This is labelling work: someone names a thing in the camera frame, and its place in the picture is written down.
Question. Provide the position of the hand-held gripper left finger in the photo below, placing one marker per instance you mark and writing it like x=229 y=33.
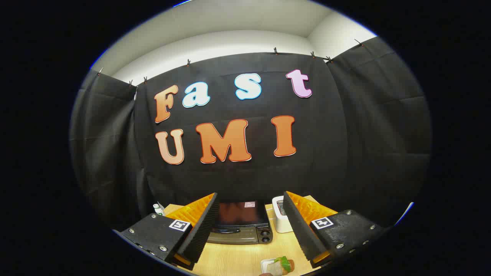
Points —
x=203 y=230

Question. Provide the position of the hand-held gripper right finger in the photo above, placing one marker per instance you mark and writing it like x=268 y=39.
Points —
x=303 y=230

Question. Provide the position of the black toaster oven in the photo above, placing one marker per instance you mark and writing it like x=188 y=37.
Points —
x=241 y=220

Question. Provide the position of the lettuce bread sandwich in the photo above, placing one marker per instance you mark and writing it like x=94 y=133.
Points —
x=283 y=265

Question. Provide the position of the white slot toaster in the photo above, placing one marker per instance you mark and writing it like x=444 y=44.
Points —
x=282 y=224

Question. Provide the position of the white bottle green label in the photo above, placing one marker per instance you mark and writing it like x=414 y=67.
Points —
x=158 y=210

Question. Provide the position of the small white ribbed tray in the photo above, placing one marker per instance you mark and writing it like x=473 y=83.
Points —
x=264 y=264

